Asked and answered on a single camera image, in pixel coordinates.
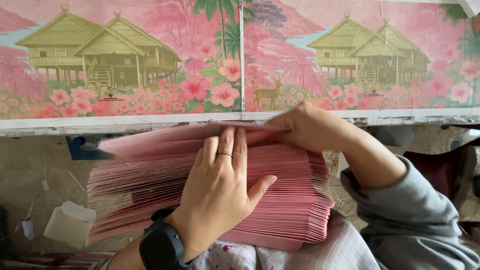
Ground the black smartwatch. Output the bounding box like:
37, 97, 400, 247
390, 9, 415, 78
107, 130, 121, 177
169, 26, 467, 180
139, 208, 193, 270

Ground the person's left hand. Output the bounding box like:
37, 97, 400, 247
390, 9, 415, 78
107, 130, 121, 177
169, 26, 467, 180
165, 126, 278, 263

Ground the beige patterned cloth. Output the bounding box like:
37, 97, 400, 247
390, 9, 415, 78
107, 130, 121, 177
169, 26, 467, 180
412, 125, 480, 155

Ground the pile of pink sheets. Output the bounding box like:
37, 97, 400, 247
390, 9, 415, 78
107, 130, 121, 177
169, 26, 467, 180
0, 251, 115, 270

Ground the stack of pink envelopes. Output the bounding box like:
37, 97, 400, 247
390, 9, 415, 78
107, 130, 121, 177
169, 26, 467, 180
85, 121, 336, 253

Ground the small white roll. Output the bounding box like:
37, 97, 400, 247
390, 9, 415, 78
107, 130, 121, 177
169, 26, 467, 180
21, 218, 37, 241

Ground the pink paper envelope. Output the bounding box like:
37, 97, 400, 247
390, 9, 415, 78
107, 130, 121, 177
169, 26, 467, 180
219, 121, 292, 133

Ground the person's right hand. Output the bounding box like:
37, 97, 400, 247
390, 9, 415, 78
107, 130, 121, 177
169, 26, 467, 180
264, 100, 357, 153

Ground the blue metal clamp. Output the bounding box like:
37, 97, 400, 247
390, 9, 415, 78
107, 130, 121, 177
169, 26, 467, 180
66, 134, 114, 161

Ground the white worn board ledge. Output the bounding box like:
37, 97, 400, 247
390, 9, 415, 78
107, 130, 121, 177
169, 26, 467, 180
0, 107, 480, 137

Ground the pink printed house sheet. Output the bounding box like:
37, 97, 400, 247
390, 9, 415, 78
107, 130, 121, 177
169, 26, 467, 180
243, 0, 480, 113
0, 0, 243, 121

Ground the white folded paper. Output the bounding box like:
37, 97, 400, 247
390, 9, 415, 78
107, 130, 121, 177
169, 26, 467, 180
374, 125, 415, 157

